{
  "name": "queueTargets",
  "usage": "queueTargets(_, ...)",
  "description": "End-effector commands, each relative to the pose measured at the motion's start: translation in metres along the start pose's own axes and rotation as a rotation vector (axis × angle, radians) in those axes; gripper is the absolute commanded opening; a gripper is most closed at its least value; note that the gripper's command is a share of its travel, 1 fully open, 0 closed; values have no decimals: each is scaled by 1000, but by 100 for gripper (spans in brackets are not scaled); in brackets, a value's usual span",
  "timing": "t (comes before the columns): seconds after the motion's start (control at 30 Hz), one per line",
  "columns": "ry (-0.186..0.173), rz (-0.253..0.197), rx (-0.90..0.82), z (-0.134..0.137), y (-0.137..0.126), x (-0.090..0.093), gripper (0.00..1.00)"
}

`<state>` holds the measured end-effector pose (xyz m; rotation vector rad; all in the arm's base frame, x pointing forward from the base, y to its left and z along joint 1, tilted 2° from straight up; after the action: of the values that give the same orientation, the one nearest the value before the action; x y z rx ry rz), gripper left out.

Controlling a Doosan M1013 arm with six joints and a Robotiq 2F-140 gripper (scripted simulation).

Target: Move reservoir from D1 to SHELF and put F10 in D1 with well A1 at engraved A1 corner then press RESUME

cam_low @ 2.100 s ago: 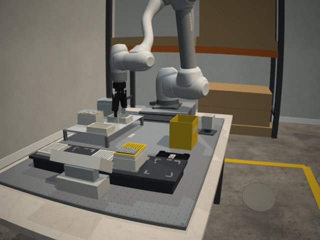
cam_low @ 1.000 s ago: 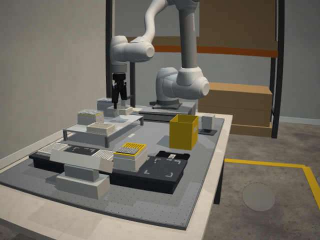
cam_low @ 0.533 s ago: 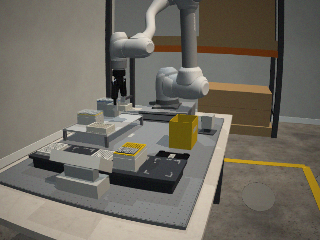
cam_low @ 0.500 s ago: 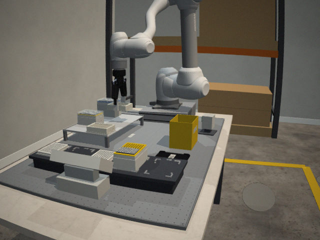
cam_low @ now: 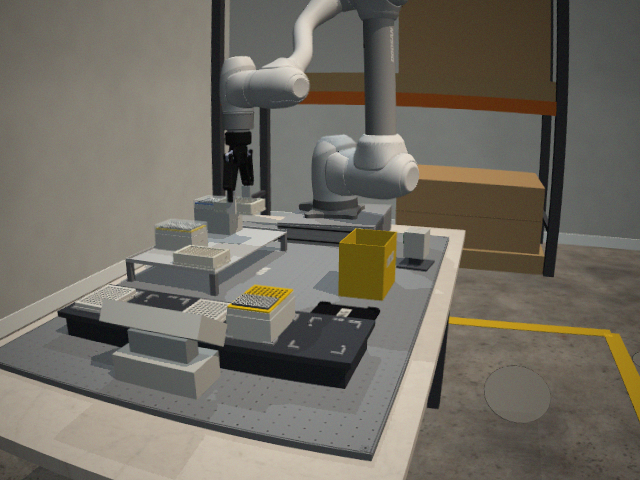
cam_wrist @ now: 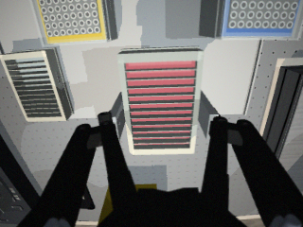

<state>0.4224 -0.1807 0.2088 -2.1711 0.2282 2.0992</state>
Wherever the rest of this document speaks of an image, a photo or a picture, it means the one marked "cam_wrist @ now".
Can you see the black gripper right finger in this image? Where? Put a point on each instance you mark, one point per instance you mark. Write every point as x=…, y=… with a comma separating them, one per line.
x=277, y=198

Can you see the black flat rectangular pad with rg label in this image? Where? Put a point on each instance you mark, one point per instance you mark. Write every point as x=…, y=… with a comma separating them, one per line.
x=87, y=202

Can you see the grey flat table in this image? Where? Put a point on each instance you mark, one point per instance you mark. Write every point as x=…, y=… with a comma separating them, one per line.
x=91, y=71

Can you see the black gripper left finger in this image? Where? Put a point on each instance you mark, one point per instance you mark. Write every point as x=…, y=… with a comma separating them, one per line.
x=59, y=204

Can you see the yellow tip rack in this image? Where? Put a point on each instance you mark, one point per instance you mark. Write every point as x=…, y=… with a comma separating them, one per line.
x=5, y=199

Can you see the yellow open-top box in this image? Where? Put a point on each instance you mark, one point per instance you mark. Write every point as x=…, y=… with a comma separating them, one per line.
x=107, y=205

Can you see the white trough reservoir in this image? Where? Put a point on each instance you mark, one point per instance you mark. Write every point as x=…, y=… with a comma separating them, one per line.
x=26, y=88

